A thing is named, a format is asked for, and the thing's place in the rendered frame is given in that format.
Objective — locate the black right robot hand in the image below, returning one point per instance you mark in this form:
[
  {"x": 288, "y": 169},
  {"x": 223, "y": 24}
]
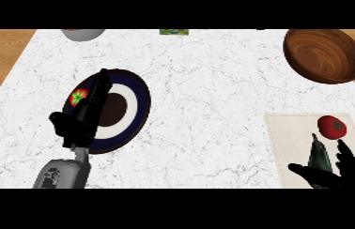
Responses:
[{"x": 325, "y": 176}]

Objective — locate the red tomato with green star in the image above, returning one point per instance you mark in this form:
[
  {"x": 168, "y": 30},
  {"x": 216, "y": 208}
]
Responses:
[{"x": 76, "y": 97}]

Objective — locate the brown wooden bowl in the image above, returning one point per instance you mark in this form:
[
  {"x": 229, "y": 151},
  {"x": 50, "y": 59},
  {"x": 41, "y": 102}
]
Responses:
[{"x": 321, "y": 56}]

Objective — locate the grey bowl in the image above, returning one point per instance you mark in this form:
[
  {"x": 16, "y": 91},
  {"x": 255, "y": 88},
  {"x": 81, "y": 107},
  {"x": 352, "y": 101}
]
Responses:
[{"x": 81, "y": 34}]

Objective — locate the dark blue ringed plate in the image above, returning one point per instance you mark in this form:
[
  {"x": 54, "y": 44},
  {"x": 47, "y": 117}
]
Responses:
[{"x": 121, "y": 110}]

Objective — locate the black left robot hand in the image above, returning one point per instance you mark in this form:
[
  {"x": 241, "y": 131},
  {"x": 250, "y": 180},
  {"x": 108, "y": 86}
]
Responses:
[{"x": 84, "y": 114}]

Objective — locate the dark eggplant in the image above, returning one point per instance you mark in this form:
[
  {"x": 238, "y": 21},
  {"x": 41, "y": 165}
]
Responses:
[{"x": 319, "y": 157}]

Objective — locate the beige placemat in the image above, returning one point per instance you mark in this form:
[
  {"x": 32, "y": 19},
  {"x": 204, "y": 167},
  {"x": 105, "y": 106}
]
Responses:
[{"x": 291, "y": 139}]

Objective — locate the green printed box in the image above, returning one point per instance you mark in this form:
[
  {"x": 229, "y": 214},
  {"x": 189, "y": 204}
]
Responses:
[{"x": 173, "y": 32}]

